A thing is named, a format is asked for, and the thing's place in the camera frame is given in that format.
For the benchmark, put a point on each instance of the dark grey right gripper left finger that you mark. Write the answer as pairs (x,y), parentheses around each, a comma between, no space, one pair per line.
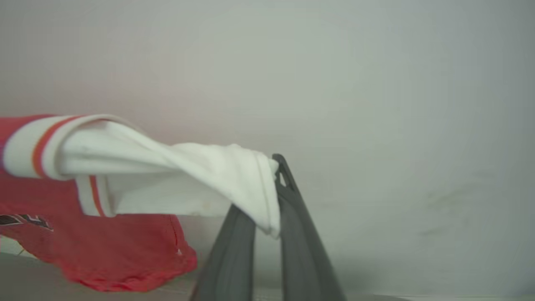
(230,263)

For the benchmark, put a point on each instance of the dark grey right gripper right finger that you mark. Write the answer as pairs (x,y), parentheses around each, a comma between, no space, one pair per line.
(305,251)

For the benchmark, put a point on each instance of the red and white shirt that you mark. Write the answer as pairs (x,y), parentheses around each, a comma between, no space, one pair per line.
(138,246)

